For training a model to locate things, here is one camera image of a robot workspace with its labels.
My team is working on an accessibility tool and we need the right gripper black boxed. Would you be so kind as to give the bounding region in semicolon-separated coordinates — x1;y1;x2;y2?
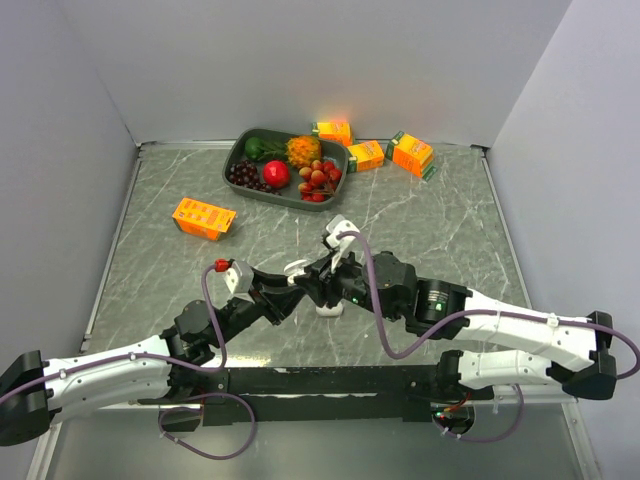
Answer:
293;244;401;321

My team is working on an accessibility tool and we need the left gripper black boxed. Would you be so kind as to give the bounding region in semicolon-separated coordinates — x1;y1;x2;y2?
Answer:
209;265;306;348

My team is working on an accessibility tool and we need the white gold-rimmed charging case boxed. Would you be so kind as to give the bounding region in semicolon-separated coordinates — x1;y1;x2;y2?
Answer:
283;259;308;285

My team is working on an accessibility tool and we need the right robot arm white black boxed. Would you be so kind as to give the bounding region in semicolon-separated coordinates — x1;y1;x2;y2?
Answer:
285;252;617;400

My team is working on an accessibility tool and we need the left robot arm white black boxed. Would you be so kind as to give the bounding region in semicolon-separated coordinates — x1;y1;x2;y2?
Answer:
1;262;305;447

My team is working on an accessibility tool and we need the orange box front left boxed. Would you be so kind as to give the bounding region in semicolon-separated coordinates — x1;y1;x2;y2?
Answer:
172;197;236;241

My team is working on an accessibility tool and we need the orange box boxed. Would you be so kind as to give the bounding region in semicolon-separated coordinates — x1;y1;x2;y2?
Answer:
311;122;354;147
347;140;385;173
385;131;434;180
172;197;236;241

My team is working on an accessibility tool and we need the red lychee bunch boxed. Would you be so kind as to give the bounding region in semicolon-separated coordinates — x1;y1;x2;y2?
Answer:
298;160;343;203

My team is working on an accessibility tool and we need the red pomegranate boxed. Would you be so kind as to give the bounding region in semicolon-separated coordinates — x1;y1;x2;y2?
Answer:
262;160;291;190

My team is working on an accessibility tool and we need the dark grape bunch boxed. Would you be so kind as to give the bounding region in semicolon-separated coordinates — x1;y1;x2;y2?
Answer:
226;160;279;195

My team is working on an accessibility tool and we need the dark grey fruit tray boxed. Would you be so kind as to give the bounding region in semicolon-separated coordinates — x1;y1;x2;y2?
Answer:
223;128;349;212

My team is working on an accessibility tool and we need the orange spiky fruit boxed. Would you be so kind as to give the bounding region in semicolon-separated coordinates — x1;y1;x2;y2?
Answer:
285;136;322;169

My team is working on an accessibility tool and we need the green fruit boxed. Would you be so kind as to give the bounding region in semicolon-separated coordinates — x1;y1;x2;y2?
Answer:
244;137;264;161

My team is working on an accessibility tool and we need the orange box middle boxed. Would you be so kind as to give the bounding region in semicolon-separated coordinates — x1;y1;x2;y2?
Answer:
347;140;385;173

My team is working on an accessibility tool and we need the green herb sprig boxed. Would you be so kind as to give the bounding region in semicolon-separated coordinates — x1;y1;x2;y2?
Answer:
259;140;287;161

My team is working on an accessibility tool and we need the orange box back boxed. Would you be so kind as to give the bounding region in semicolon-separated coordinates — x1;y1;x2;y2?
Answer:
311;122;354;147

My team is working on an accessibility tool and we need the orange box right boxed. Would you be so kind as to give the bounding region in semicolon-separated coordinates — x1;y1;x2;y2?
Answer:
385;131;434;180

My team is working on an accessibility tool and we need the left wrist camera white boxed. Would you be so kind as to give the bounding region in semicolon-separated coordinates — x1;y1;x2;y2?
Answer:
214;259;254;298

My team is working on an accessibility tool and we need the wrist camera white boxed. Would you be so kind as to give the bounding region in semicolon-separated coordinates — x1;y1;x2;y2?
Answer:
323;214;360;273
214;259;254;298

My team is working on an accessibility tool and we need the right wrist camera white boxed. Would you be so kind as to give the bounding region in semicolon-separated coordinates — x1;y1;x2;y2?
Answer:
323;214;360;273

